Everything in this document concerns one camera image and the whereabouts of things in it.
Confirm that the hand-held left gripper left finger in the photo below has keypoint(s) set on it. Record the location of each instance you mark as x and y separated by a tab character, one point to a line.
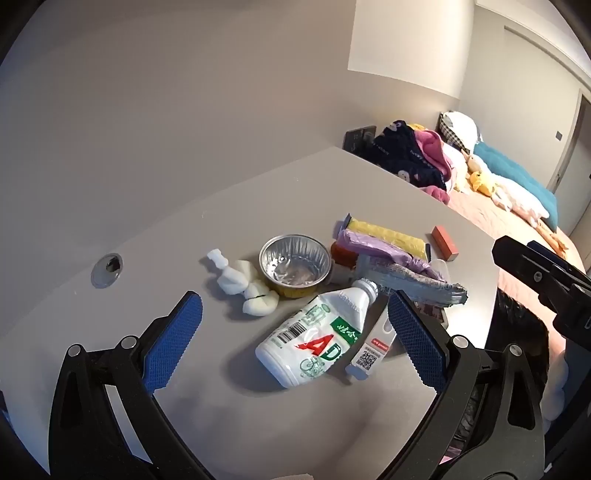
175	341

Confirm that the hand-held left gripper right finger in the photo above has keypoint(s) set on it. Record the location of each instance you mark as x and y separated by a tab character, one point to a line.
415	341

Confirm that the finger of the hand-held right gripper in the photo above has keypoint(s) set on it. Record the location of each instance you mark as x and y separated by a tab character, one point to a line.
551	256
531	270

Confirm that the small white label box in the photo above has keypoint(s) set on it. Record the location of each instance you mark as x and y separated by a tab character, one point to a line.
369	355

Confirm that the pink rectangular box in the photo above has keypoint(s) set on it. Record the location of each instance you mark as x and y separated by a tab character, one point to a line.
444	242

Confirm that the purple plastic bag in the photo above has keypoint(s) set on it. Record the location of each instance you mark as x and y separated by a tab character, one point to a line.
369	247

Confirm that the white plastic drink bottle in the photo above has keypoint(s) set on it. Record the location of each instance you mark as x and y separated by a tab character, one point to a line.
304	346

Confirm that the orange plush toy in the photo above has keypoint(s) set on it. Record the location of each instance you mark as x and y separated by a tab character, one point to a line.
551	235

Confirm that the bed with orange sheet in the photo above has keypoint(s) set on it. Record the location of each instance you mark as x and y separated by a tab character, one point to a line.
485	217

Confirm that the white goose plush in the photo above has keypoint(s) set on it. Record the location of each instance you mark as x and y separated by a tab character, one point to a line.
517	194

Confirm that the grey door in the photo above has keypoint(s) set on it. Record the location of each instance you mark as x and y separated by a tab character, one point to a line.
575	161

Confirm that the yellow duck plush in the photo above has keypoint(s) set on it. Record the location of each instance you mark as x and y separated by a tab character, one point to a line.
485	182

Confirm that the teal pillow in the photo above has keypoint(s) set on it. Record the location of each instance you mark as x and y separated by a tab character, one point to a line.
508	166

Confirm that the small white bottle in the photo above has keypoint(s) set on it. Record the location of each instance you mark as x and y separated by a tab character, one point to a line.
340	274

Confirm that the yellow snack packet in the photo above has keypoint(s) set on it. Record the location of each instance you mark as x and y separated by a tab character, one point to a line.
388	233

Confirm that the orange ribbed cap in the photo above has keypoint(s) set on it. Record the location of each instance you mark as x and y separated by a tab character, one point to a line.
341	253

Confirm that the round foil bowl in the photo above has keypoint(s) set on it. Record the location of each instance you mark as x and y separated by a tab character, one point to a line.
295	265

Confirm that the pink fleece blanket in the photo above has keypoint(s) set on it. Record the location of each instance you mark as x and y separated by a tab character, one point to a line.
434	147

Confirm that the checkered pillow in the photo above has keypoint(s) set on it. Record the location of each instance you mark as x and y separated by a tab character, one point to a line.
457	127

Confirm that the navy cartoon blanket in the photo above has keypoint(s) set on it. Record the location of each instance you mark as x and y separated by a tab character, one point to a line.
401	154

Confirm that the yellow plush toy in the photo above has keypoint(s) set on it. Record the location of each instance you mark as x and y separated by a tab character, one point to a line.
416	128

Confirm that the dark wall socket panel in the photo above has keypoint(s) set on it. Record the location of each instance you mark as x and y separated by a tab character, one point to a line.
360	138

